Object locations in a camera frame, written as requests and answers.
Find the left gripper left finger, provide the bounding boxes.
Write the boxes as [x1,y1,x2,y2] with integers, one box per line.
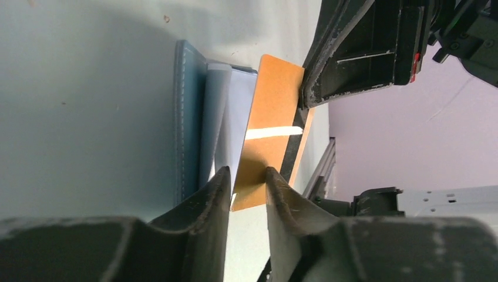
[1,167,231,281]

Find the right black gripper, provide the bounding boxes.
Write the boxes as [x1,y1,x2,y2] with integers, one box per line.
[428,0,497,88]

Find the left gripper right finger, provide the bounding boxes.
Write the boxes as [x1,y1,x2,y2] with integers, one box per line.
[265,167,497,281]

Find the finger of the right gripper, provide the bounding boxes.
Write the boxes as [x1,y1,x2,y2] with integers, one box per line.
[300,0,432,109]

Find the gold credit card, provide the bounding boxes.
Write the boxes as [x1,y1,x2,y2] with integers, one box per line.
[231,54,314,212]

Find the blue card holder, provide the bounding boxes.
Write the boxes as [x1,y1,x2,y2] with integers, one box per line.
[174,40,258,204]

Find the aluminium frame rail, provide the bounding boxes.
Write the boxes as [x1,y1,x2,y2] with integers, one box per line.
[303,137,336,200]

